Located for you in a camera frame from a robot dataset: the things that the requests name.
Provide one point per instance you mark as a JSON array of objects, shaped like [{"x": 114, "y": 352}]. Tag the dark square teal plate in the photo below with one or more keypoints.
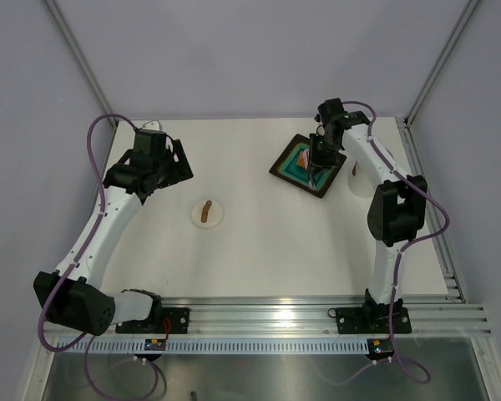
[{"x": 289, "y": 168}]

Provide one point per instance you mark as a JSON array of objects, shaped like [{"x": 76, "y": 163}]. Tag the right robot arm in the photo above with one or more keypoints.
[{"x": 397, "y": 210}]

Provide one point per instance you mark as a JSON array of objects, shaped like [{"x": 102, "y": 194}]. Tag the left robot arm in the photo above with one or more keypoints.
[{"x": 71, "y": 296}]

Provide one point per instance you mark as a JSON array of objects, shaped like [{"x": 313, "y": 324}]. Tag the left aluminium frame post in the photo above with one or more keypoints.
[{"x": 57, "y": 17}]

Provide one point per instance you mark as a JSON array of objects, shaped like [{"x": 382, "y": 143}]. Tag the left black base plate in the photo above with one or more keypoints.
[{"x": 175, "y": 319}]

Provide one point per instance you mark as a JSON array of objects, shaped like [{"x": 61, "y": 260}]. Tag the right aluminium frame post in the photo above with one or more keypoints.
[{"x": 450, "y": 46}]

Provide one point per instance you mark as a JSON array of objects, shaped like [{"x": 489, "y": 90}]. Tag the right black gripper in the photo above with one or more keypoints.
[{"x": 317, "y": 164}]

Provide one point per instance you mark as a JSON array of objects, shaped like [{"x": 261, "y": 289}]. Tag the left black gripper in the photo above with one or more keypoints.
[{"x": 183, "y": 172}]

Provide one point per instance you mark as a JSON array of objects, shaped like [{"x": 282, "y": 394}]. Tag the white round lid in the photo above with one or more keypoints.
[{"x": 216, "y": 215}]

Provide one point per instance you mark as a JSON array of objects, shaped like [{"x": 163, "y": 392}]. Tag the white slotted cable duct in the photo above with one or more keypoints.
[{"x": 225, "y": 346}]

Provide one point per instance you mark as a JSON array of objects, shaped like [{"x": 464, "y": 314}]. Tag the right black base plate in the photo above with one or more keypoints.
[{"x": 353, "y": 320}]

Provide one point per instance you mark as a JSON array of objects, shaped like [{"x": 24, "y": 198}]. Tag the aluminium rail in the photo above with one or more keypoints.
[{"x": 310, "y": 317}]

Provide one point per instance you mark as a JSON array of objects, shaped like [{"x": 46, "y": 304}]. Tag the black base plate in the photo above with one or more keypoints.
[
  {"x": 353, "y": 320},
  {"x": 175, "y": 319}
]

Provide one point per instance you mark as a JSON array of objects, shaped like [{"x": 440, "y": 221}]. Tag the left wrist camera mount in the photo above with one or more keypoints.
[{"x": 152, "y": 125}]

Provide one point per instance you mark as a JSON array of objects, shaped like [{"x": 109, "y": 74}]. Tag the white cylindrical container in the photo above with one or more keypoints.
[{"x": 357, "y": 179}]

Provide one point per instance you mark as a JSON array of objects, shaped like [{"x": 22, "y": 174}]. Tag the aluminium frame post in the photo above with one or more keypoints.
[
  {"x": 450, "y": 46},
  {"x": 57, "y": 17}
]

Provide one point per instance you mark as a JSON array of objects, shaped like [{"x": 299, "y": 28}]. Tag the clear plastic tongs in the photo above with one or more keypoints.
[{"x": 304, "y": 159}]

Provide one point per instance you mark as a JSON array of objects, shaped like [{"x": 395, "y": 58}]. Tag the brown handle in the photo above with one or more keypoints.
[{"x": 204, "y": 215}]

